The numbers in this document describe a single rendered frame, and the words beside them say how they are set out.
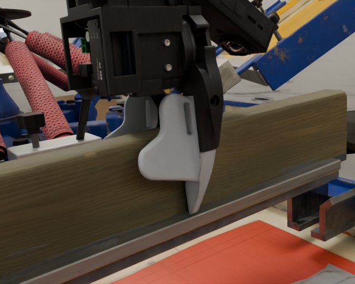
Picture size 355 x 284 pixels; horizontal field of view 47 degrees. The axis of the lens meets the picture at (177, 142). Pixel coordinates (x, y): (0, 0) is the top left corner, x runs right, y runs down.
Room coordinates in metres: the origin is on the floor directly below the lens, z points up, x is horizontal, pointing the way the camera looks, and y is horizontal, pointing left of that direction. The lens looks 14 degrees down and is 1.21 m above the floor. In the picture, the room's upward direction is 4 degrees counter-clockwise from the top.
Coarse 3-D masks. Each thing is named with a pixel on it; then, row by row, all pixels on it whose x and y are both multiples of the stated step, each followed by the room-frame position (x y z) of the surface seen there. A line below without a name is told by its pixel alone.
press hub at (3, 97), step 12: (0, 12) 0.96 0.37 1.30; (12, 12) 0.98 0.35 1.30; (24, 12) 1.02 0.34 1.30; (0, 84) 1.03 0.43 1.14; (0, 96) 1.01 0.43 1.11; (0, 108) 0.99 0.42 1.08; (12, 108) 1.02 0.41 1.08; (0, 120) 0.97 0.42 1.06; (12, 120) 1.00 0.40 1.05; (0, 132) 0.96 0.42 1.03; (12, 132) 0.99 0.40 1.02
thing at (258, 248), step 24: (216, 240) 0.48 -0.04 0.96; (240, 240) 0.48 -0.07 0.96; (264, 240) 0.47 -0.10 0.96; (288, 240) 0.47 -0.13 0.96; (168, 264) 0.43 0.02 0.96; (192, 264) 0.43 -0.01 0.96; (216, 264) 0.42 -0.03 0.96; (240, 264) 0.42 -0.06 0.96; (264, 264) 0.41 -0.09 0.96; (288, 264) 0.41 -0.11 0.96; (312, 264) 0.41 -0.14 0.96; (336, 264) 0.40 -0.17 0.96
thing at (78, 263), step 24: (312, 168) 0.37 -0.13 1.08; (336, 168) 0.38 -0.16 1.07; (240, 192) 0.33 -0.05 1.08; (264, 192) 0.33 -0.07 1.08; (192, 216) 0.29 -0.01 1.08; (216, 216) 0.30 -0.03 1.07; (120, 240) 0.26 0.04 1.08; (144, 240) 0.26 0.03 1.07; (48, 264) 0.23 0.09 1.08; (72, 264) 0.23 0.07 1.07; (96, 264) 0.24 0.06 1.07
